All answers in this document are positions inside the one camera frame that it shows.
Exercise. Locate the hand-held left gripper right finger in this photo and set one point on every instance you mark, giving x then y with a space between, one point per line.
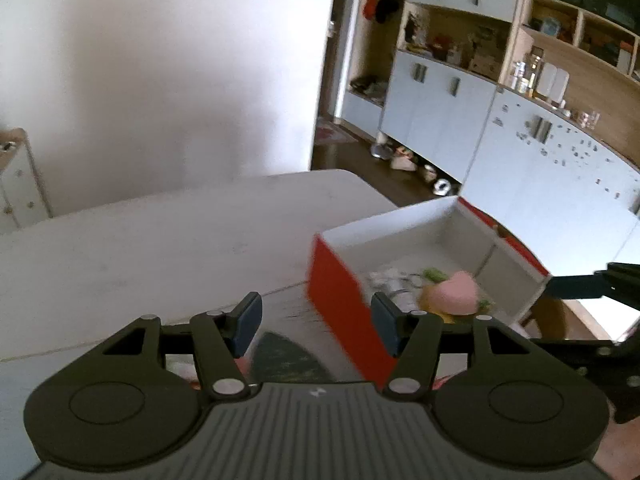
384 317

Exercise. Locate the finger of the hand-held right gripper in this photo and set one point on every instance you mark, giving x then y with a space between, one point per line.
565 346
575 286

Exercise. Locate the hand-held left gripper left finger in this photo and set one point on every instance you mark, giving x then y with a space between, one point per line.
248 317

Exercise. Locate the metal keyring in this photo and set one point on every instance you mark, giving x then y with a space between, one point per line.
400 291

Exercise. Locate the red cardboard box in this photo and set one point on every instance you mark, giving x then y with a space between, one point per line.
340 305

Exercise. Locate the pink heart-shaped toy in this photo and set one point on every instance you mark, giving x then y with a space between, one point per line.
452 292

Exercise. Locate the dark blue fan-shaped mat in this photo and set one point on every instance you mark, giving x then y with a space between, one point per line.
290 360

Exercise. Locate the black white shoe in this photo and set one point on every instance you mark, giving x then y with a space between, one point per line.
443 187

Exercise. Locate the small pale shoe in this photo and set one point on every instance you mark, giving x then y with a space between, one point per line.
428 172

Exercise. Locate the pink white shoe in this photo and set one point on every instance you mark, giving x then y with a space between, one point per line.
404 161

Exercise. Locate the grey shoe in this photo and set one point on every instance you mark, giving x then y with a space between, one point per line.
382 151

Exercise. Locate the drinking glass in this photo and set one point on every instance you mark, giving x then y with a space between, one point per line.
590 119

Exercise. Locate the patterned door rug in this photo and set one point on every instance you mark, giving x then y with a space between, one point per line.
332 132

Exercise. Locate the white canister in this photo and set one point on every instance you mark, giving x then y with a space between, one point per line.
552 82

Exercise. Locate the tall glass jar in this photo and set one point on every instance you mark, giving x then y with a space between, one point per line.
534 70

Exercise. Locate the dark brown door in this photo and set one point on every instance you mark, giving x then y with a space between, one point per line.
331 75

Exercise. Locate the white sideboard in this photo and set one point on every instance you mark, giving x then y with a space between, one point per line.
22 185

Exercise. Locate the black hanging cloth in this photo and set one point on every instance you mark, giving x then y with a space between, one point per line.
387 5

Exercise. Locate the red hanging cloth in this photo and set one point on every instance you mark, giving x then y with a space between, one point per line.
370 5

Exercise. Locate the grey and wood cabinet wall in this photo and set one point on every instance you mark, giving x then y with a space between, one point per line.
500 90

